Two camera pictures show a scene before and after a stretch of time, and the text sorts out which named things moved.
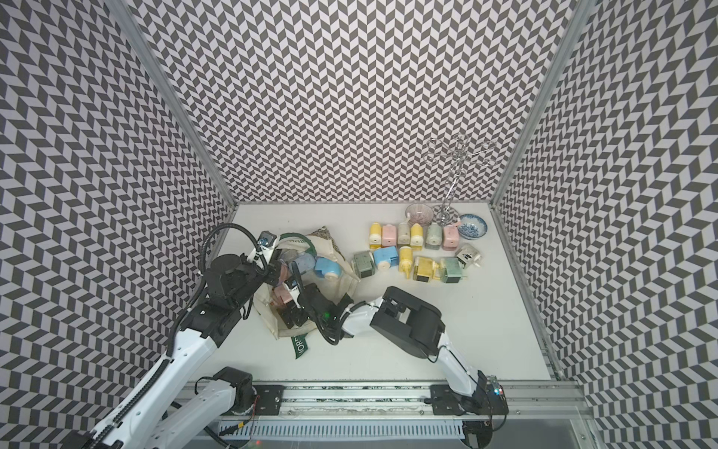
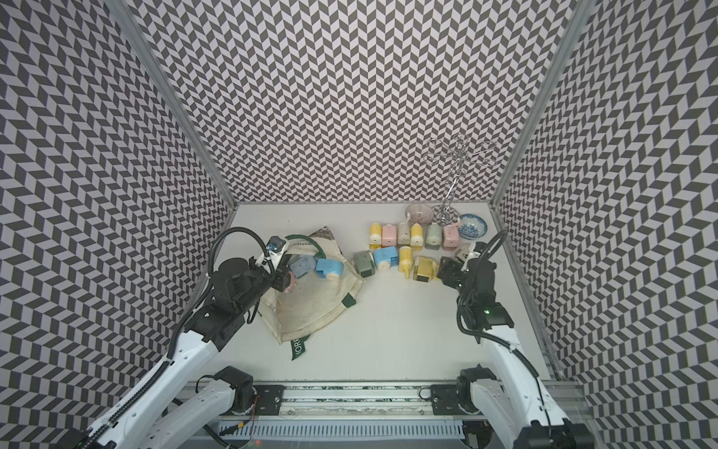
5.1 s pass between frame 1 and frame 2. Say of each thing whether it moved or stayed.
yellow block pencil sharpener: stayed
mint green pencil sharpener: stayed
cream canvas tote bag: moved
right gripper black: moved
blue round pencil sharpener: stayed
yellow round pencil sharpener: stayed
